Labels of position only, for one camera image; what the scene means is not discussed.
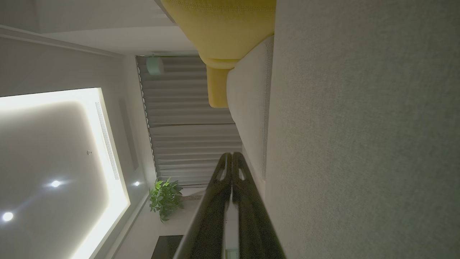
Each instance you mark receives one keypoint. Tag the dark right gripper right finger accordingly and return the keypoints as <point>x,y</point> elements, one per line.
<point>255,233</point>

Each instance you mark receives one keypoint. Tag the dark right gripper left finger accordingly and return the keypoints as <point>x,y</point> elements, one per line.
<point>208,230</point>

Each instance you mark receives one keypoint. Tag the dark flat rectangular panel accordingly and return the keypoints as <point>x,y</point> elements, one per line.
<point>167,247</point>

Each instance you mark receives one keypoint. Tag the green leafy potted plant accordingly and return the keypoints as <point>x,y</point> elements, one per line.
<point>165,198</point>

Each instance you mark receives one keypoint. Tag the grey pleated curtain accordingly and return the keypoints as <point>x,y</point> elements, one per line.
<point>187,136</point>

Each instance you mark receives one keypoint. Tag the small grey sofa cushion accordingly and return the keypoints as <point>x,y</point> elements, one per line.
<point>248,108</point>

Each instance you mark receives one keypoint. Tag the grey fabric sofa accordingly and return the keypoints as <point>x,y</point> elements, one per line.
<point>359,136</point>

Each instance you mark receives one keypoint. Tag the pale green cylinder fixture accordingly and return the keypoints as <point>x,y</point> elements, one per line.
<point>154,66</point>

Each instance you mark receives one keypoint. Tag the yellow sofa cushion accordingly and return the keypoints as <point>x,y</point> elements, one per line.
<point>222,28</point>

